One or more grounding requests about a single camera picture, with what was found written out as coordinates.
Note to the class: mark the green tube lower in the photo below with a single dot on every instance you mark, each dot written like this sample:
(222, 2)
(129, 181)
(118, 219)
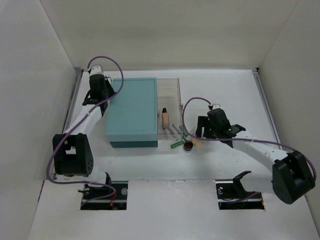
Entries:
(177, 144)

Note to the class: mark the grey makeup pencil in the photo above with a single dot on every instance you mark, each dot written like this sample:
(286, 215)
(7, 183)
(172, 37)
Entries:
(179, 132)

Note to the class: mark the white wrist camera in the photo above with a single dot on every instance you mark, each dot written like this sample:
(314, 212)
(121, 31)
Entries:
(212, 106)
(96, 70)

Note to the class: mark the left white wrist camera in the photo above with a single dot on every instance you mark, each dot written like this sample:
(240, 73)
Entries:
(96, 70)

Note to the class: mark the red white makeup pencil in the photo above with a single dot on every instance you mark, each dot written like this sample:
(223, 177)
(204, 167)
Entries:
(171, 132)

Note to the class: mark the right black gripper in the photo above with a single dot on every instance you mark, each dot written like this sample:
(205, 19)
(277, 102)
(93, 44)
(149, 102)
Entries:
(203, 122)

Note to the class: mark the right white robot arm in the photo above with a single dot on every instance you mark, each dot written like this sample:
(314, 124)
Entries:
(291, 174)

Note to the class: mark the green tube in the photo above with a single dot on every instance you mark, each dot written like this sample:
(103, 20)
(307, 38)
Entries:
(185, 133)
(177, 144)

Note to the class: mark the green tube upper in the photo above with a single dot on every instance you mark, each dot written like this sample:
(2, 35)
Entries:
(185, 133)

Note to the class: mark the peach makeup sponge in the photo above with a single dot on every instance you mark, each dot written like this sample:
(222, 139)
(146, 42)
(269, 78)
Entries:
(197, 143)

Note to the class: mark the black silver makeup pencil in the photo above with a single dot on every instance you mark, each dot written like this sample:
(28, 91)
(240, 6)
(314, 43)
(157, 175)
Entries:
(165, 132)

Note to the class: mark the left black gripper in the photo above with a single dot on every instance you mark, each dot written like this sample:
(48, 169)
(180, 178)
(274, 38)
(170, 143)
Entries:
(107, 90)

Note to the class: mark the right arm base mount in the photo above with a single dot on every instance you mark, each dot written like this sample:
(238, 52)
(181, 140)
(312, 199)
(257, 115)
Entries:
(231, 195)

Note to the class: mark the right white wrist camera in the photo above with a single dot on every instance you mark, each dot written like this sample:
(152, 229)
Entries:
(212, 106)

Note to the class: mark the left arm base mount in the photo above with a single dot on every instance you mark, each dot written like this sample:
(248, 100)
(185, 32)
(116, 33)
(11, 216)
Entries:
(96, 198)

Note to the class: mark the round brown cosmetic jar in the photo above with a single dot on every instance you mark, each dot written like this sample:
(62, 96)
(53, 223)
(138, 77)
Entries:
(188, 145)

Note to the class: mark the beige foundation pump bottle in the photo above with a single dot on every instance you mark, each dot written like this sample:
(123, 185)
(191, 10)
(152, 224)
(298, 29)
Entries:
(165, 118)

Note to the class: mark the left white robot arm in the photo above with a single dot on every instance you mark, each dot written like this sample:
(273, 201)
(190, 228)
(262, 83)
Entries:
(73, 157)

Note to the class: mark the teal makeup organizer box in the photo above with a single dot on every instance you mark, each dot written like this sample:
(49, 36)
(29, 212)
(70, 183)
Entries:
(132, 116)

